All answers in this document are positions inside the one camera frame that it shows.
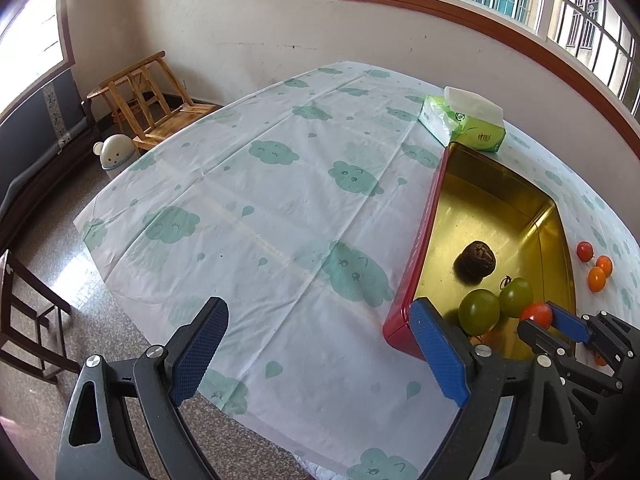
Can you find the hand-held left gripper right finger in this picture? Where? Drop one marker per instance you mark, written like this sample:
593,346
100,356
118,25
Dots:
440,355

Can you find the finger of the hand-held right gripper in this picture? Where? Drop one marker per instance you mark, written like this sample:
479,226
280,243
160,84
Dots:
536,337
567,322

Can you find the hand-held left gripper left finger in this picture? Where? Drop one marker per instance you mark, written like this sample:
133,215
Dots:
200,355

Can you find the red tomato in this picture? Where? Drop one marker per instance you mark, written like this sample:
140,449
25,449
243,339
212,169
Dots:
584,251
537,312

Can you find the green tomato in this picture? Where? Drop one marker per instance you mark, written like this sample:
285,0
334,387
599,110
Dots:
479,312
516,296

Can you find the orange mandarin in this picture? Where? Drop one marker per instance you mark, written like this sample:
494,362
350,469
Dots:
605,264
600,360
596,280

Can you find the dark brown mangosteen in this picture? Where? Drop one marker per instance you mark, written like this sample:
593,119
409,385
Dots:
475,264

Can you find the dark red tin box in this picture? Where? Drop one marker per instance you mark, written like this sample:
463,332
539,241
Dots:
490,200

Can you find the dark wooden chair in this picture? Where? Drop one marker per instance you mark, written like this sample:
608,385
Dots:
30,362

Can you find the cloud-print tablecloth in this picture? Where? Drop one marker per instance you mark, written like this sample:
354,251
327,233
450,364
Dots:
275,185

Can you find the green tissue pack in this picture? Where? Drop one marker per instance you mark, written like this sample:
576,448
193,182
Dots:
480,135

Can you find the white bear-shaped trash bin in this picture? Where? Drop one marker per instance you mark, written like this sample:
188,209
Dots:
115,157

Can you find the light wooden chair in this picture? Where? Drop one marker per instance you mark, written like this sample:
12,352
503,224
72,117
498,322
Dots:
175,120

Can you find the brown-framed side window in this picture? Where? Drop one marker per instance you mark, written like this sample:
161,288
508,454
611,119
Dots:
30,35

